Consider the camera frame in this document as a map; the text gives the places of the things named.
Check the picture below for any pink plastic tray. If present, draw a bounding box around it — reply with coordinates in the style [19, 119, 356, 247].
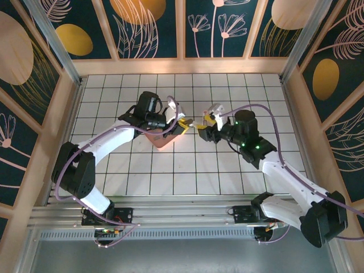
[144, 131, 183, 152]

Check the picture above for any grey metal sheet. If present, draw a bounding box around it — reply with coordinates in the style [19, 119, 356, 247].
[27, 224, 346, 273]

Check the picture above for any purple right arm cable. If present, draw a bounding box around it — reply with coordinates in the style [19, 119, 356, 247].
[220, 104, 364, 245]

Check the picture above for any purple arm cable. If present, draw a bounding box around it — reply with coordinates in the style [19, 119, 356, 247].
[220, 104, 364, 245]
[53, 95, 183, 249]

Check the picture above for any aluminium side rail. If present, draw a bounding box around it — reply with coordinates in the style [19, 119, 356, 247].
[280, 79, 324, 202]
[44, 84, 85, 205]

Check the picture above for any aluminium mounting rail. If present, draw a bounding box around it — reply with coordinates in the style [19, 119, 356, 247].
[28, 196, 338, 228]

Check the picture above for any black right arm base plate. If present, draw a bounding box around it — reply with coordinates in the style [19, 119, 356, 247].
[232, 205, 284, 225]

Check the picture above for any circuit board with orange wires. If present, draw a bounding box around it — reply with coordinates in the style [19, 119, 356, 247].
[254, 221, 285, 242]
[93, 226, 126, 238]

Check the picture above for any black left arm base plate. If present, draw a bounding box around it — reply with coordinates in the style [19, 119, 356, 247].
[81, 206, 134, 228]

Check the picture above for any perforated grey cable duct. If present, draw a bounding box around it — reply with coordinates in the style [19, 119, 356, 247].
[38, 229, 258, 242]

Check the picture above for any aluminium frame post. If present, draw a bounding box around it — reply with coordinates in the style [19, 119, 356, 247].
[22, 0, 83, 86]
[280, 0, 341, 83]

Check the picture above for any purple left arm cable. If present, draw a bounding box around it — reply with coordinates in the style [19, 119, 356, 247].
[53, 95, 183, 249]

